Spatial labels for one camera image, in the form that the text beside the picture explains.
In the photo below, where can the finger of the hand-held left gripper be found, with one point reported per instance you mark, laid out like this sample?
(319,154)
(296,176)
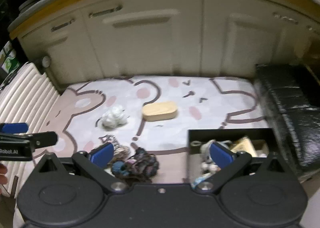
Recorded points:
(15,128)
(45,139)

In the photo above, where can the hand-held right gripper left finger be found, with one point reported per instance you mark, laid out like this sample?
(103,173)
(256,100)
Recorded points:
(102,154)

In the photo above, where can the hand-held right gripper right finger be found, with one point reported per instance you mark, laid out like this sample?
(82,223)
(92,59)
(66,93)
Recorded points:
(221,154)

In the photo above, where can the grey crochet toy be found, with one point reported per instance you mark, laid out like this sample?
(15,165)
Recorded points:
(206,149)

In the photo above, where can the black cardboard box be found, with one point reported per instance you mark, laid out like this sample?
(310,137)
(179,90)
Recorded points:
(225,135)

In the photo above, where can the white yarn ball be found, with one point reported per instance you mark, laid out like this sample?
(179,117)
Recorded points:
(113,117)

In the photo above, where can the dark yarn bundle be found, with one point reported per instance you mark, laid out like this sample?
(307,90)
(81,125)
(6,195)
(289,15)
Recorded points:
(142,163)

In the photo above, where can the oval wooden box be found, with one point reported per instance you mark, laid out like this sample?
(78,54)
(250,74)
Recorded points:
(160,111)

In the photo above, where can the person's left hand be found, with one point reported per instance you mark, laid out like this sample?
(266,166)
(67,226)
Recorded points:
(3,174)

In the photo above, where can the white ribbed suitcase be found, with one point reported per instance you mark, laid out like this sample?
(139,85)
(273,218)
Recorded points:
(30,88)

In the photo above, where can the green white carton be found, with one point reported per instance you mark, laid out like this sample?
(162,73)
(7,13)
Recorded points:
(10,62)

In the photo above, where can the printed bear blanket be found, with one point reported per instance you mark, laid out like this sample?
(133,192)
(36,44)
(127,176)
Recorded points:
(175,88)

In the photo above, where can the black bubble-wrapped package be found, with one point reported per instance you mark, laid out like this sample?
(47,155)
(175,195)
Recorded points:
(287,103)

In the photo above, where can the cream cabinet door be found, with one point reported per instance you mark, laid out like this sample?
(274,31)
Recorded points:
(145,43)
(250,43)
(62,53)
(312,38)

